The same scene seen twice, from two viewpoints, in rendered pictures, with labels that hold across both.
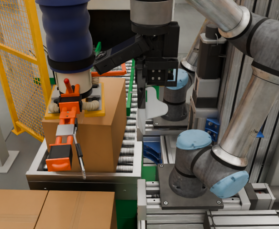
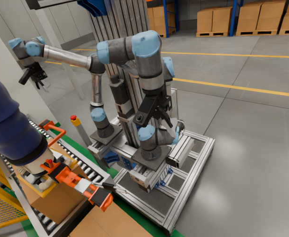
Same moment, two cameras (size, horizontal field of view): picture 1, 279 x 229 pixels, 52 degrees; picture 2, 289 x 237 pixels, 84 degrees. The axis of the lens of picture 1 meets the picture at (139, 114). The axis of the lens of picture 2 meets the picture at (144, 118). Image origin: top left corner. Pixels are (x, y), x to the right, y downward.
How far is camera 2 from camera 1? 43 cm
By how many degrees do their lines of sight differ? 36
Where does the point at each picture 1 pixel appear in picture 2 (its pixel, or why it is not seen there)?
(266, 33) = not seen: hidden behind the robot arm
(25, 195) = not seen: outside the picture
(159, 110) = (175, 122)
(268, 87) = (168, 88)
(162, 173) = (138, 159)
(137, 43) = (156, 98)
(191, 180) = (156, 149)
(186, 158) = (151, 141)
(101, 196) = not seen: hidden behind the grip
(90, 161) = (78, 194)
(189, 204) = (162, 159)
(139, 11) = (155, 82)
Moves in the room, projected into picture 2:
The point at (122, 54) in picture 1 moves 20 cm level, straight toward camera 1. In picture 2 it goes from (152, 108) to (219, 124)
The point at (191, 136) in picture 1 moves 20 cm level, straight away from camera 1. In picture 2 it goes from (145, 131) to (127, 118)
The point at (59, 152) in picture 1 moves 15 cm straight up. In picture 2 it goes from (100, 196) to (88, 180)
